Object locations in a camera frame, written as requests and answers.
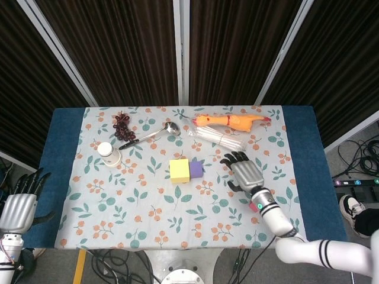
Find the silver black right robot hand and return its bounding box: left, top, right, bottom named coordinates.
left=219, top=151, right=265, bottom=196

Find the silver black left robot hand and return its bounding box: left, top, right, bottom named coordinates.
left=0, top=167, right=57, bottom=234

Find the purple foam cube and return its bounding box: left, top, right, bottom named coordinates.
left=188, top=161, right=204, bottom=179

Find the large yellow foam cube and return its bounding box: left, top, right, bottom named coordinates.
left=169, top=159, right=191, bottom=185

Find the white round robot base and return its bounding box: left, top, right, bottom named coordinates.
left=161, top=260, right=208, bottom=284

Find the bundle of clear plastic straws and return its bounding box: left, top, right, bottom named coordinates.
left=188, top=126, right=248, bottom=150

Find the orange rubber chicken in net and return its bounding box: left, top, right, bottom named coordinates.
left=181, top=114, right=272, bottom=133

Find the blue felt table cover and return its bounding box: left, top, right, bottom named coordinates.
left=25, top=105, right=348, bottom=249

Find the floral fruit print tablecloth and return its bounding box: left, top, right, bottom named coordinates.
left=54, top=105, right=307, bottom=251

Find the stack of white paper cups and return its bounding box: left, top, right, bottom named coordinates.
left=97, top=141, right=123, bottom=169

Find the white and black sneaker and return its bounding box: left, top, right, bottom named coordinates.
left=339, top=194, right=367, bottom=232

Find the black trouser leg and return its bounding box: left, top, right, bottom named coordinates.
left=354, top=206, right=379, bottom=238

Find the dark red grape bunch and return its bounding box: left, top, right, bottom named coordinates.
left=111, top=111, right=137, bottom=141

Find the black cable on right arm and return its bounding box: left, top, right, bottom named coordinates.
left=256, top=228, right=299, bottom=254

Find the steel ladle with black handle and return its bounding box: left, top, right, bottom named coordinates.
left=118, top=121, right=181, bottom=150

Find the tangle of black floor cables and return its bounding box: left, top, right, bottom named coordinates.
left=85, top=250, right=166, bottom=284
left=337, top=138, right=379, bottom=179

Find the dark partition panel white frame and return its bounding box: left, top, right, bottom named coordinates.
left=254, top=0, right=379, bottom=153
left=17, top=0, right=182, bottom=107
left=0, top=0, right=98, bottom=175
left=181, top=0, right=309, bottom=107

